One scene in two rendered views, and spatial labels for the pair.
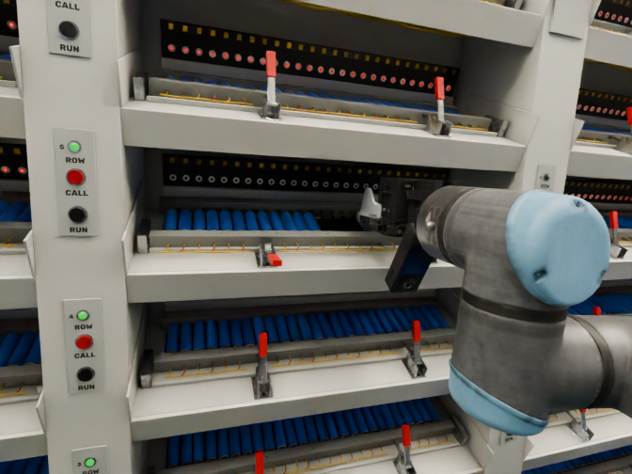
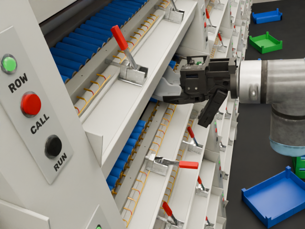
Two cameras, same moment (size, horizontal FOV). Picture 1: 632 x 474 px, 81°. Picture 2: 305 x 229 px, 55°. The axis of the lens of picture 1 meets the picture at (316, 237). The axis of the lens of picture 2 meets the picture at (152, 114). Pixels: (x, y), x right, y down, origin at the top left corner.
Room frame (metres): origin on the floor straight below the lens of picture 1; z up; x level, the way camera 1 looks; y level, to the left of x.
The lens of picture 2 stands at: (0.23, 0.36, 1.32)
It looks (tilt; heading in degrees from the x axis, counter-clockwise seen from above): 34 degrees down; 313
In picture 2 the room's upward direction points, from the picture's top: 14 degrees counter-clockwise
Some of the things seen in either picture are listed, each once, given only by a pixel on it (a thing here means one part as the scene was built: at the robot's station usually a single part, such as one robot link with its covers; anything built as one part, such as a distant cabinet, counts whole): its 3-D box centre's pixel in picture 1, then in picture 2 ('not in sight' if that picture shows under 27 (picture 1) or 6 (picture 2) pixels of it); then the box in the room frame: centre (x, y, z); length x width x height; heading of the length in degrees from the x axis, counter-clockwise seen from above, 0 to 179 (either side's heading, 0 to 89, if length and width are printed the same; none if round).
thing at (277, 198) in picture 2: not in sight; (278, 195); (0.47, -0.65, 0.04); 0.30 x 0.20 x 0.08; 58
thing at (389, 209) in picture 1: (418, 211); (209, 79); (0.51, -0.14, 1.00); 0.12 x 0.08 x 0.09; 18
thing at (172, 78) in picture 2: not in sight; (167, 76); (0.61, -0.13, 0.99); 0.09 x 0.03 x 0.06; 10
